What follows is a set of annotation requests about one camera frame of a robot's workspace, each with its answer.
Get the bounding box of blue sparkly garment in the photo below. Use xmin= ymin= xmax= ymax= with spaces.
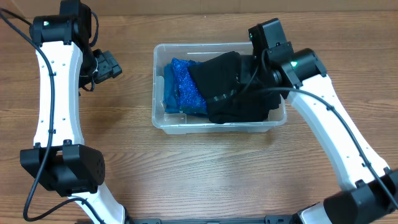
xmin=171 ymin=58 xmax=208 ymax=116

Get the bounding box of blue denim garment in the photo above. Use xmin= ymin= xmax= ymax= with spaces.
xmin=163 ymin=63 xmax=180 ymax=113

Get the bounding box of small black garment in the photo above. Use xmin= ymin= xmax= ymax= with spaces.
xmin=188 ymin=51 xmax=249 ymax=105

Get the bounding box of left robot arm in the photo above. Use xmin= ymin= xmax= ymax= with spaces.
xmin=20 ymin=0 xmax=132 ymax=223

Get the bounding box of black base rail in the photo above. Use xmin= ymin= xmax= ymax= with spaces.
xmin=126 ymin=215 xmax=301 ymax=224

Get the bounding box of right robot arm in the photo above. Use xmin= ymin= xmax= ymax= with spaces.
xmin=238 ymin=18 xmax=397 ymax=224

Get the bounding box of clear plastic storage bin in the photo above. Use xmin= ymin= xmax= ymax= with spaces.
xmin=152 ymin=42 xmax=287 ymax=134

